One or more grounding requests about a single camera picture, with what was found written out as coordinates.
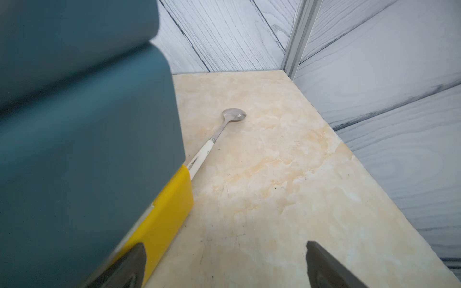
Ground teal drawer cabinet box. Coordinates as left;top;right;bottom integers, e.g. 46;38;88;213
1;1;185;288

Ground yellow base under cabinet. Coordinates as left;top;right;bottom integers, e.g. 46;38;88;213
110;165;193;287

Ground white handled metal spoon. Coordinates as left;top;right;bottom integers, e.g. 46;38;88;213
187;108;247;180

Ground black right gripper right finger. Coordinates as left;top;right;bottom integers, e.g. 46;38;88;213
306;241;367;288

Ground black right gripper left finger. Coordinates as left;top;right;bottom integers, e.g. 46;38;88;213
86;243;147;288

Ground aluminium frame post right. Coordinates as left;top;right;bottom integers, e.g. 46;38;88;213
282;0;322;80

